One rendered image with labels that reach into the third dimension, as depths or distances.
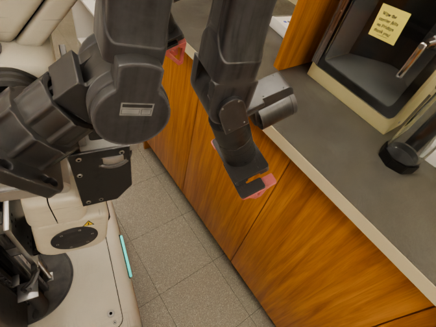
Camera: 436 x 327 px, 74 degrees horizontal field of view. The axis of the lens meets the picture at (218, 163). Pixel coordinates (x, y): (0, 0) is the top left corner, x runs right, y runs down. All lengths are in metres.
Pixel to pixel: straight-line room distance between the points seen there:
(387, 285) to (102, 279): 0.93
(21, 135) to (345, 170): 0.68
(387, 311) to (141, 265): 1.05
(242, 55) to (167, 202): 1.42
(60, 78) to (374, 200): 0.68
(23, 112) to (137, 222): 1.34
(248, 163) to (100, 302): 0.86
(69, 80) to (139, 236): 1.33
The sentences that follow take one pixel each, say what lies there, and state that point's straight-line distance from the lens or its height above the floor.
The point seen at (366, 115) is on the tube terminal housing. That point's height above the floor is 0.96.
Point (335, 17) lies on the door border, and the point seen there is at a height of 1.14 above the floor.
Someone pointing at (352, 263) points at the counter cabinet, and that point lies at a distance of 0.88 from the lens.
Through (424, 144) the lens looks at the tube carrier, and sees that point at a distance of 0.84.
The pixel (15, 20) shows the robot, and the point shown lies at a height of 1.25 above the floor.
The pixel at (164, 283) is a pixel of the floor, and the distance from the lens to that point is 1.50.
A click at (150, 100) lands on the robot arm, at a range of 0.29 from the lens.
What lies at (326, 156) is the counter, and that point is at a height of 0.94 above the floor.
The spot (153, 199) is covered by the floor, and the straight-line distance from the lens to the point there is 1.69.
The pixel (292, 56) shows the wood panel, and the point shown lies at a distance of 1.04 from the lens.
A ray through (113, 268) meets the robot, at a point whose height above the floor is 0.28.
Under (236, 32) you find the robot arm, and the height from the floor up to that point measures 1.31.
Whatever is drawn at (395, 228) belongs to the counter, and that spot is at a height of 0.94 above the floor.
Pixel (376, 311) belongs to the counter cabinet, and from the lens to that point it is 0.94.
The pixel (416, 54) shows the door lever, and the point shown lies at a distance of 0.84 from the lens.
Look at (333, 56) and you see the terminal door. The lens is 1.00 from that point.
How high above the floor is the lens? 1.44
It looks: 49 degrees down
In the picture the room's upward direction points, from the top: 17 degrees clockwise
